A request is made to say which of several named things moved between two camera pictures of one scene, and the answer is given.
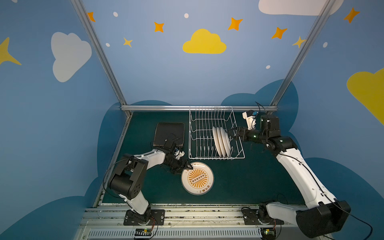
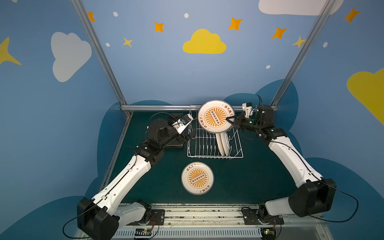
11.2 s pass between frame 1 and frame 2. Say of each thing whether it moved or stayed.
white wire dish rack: stayed
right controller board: stayed
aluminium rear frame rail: stayed
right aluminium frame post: stayed
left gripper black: moved
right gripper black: moved
